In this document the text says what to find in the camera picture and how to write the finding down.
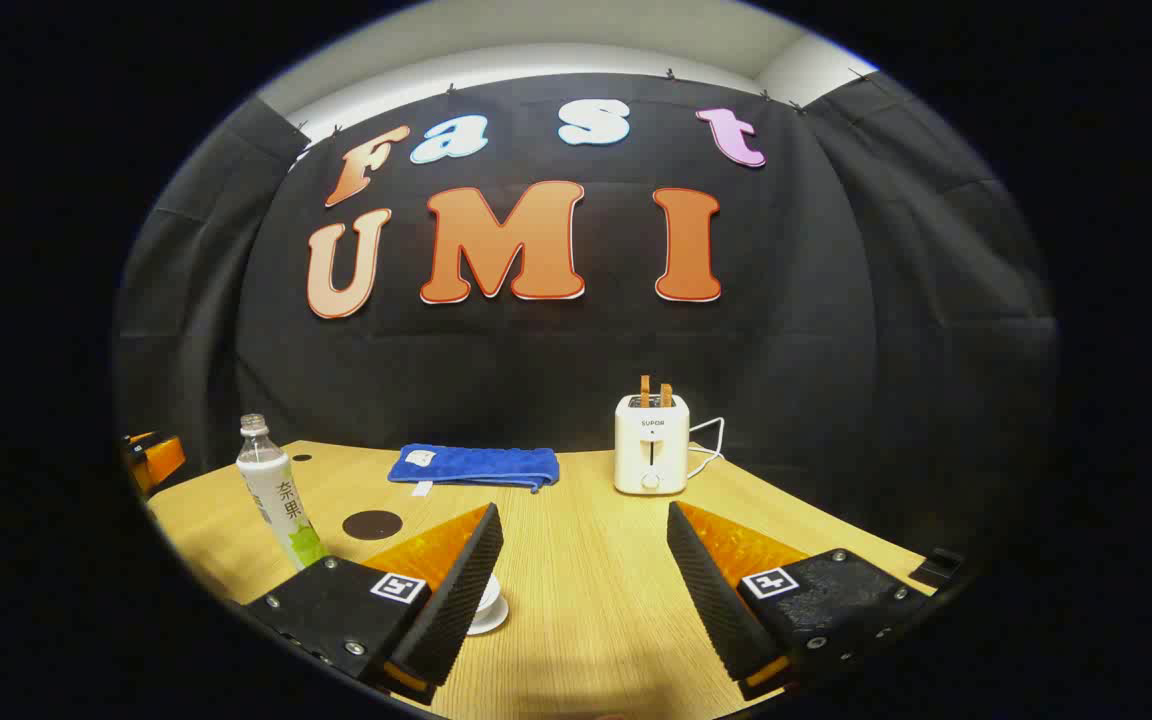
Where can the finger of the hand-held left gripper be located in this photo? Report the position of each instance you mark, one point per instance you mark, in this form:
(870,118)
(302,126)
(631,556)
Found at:
(164,458)

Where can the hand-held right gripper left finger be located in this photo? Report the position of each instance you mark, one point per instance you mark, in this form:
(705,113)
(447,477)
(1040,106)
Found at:
(461,600)

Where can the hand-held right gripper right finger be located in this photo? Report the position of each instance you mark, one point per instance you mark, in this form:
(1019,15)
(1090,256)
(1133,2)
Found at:
(711,600)

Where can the clear water bottle white label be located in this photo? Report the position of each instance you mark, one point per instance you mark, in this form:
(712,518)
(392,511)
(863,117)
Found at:
(271,490)

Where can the dark round coaster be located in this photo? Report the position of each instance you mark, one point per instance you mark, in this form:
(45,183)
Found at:
(372,525)

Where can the white saucer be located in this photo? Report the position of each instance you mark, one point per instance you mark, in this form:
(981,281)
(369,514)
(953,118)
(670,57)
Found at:
(491,622)

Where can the blue towel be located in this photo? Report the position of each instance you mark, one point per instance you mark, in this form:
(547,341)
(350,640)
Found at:
(476,466)

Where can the white toaster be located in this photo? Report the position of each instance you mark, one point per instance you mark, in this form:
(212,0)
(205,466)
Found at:
(651,450)

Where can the black table clamp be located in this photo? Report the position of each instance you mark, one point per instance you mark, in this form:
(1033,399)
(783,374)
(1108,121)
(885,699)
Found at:
(936,568)

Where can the black backdrop cloth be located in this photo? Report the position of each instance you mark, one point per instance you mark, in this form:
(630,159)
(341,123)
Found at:
(786,330)

